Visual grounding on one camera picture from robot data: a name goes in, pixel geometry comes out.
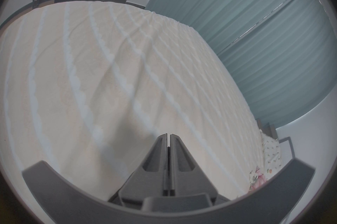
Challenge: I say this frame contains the white printed pillow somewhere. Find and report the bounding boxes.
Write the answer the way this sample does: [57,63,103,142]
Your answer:
[261,132,282,182]

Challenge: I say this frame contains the pink garment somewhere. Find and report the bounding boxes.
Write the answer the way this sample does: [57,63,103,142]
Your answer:
[250,173,265,190]

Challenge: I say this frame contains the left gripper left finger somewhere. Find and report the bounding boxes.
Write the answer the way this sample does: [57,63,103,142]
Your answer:
[118,134,169,201]

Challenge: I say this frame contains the white printed garment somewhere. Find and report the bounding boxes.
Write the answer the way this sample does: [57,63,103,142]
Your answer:
[249,166,264,186]

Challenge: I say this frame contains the grey bedside table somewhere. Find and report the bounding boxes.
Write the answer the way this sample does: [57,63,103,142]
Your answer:
[255,118,278,141]

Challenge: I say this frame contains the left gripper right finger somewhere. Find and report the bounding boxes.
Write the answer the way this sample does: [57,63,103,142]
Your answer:
[170,134,218,201]

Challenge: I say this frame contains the bed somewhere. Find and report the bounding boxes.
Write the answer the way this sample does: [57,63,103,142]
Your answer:
[0,2,293,203]

